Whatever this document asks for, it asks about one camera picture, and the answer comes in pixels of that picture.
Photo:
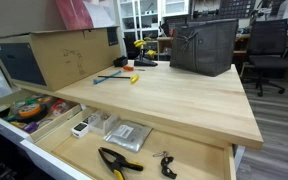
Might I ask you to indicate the large brown cardboard box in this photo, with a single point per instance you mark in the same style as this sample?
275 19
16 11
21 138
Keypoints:
67 56

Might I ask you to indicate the small black box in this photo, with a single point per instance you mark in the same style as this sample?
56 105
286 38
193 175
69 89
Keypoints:
120 62

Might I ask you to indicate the clear plastic box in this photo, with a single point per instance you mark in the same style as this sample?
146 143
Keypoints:
105 124

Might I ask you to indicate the white drawer with clamps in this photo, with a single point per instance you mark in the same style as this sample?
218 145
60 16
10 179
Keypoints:
190 156

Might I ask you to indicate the orange screwdriver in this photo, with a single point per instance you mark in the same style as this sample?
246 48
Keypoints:
128 68

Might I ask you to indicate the black stand with yellow tools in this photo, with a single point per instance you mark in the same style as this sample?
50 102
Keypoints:
145 62

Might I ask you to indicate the blue plastic tool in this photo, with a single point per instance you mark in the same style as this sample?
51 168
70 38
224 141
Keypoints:
105 77

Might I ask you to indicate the silver foil bag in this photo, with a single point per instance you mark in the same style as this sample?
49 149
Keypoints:
127 135

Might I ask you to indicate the grey fabric tote bag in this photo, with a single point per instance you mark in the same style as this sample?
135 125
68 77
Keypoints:
204 46

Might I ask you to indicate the white pulse oximeter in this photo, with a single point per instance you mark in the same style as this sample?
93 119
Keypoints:
80 129

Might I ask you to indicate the white shelving unit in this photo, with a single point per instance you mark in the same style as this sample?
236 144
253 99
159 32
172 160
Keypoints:
137 15

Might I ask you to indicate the black yellow spring clamp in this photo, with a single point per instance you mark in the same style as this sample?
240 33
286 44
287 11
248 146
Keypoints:
117 163

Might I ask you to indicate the small black clamp with keyring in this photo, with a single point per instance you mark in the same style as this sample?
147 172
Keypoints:
166 170

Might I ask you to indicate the red tape roll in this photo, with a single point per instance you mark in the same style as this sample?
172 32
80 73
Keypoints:
60 106

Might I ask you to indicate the orange tape roll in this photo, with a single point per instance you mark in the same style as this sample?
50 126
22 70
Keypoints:
29 110

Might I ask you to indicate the purple tape roll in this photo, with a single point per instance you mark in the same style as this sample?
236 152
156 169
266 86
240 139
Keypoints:
30 127

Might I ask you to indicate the dark pegboard panel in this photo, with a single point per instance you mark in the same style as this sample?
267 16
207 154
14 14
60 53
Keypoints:
237 8

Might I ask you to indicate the black office chair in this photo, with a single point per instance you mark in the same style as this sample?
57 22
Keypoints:
267 40

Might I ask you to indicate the green tape roll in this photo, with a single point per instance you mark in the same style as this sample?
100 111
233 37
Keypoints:
10 117

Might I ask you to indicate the white tape roll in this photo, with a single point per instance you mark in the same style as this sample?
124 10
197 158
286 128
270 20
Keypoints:
0 110

